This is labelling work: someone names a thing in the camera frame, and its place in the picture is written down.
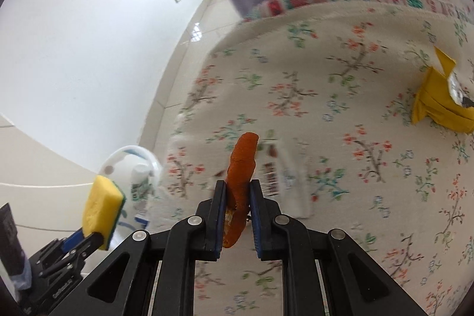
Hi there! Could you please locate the clear plastic wrapper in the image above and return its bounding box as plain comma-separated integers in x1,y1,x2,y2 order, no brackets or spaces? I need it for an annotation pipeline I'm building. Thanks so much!
168,131,315,220

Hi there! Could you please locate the yellow sponge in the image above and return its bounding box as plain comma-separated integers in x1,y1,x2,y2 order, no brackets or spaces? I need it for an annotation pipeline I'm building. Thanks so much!
81,175,126,251

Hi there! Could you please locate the floral beige blanket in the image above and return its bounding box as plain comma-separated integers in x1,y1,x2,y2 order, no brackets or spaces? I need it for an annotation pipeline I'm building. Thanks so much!
148,0,474,316

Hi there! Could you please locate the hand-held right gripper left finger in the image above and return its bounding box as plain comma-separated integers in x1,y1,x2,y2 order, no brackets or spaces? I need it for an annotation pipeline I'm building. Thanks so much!
48,180,227,316

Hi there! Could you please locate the orange peel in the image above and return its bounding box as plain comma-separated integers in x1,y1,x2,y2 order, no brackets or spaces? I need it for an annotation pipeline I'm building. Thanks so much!
221,132,260,249

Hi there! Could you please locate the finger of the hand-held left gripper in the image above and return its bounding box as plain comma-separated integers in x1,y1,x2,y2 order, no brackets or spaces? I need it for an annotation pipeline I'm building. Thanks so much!
61,229,87,254
39,232,104,277

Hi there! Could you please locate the silver foil wrapper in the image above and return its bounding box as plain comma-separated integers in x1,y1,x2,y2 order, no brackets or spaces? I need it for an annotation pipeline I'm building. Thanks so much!
446,72,474,107

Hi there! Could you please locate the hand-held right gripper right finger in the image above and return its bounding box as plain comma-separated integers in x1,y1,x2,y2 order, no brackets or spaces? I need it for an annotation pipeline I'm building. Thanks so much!
249,179,426,316

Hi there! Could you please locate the clear plastic bag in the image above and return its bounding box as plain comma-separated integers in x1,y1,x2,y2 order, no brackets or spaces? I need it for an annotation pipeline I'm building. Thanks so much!
100,145,164,228

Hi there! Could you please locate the yellow packet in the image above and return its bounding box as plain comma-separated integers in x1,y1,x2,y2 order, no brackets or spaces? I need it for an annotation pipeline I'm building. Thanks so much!
411,46,474,133

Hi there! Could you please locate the white plastic bottle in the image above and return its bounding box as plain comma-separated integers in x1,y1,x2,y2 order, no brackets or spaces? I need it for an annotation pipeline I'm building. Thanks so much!
130,164,154,224

